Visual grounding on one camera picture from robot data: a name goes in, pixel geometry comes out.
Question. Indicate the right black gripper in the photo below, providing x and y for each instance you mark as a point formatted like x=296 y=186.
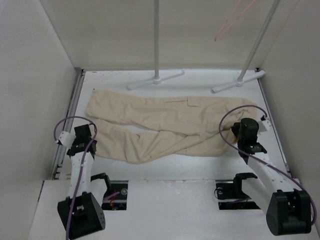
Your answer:
x=234 y=128

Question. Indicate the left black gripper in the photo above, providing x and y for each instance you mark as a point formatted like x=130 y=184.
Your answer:
x=74 y=143

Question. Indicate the beige trousers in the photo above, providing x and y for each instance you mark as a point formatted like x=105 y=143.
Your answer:
x=138 y=129

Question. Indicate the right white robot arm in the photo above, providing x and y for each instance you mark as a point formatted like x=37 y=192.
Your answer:
x=286 y=206

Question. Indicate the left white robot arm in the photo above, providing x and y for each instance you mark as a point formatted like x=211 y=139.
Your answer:
x=80 y=212

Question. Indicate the right white rack stand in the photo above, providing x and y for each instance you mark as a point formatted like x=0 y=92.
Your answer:
x=241 y=79

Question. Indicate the white rack stand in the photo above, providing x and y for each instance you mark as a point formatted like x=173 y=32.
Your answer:
x=241 y=79
x=156 y=79

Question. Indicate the left white rack stand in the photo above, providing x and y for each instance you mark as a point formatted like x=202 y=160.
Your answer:
x=156 y=79

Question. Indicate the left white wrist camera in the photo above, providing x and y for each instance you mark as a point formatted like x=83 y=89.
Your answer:
x=66 y=139

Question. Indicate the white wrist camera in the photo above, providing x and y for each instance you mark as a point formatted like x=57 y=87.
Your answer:
x=264 y=125
x=66 y=139

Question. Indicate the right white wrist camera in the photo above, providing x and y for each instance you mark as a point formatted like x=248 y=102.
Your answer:
x=264 y=125

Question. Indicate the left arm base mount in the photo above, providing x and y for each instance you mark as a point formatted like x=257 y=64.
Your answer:
x=112 y=195

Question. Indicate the pink wire hanger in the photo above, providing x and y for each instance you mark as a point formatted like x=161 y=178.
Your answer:
x=239 y=10

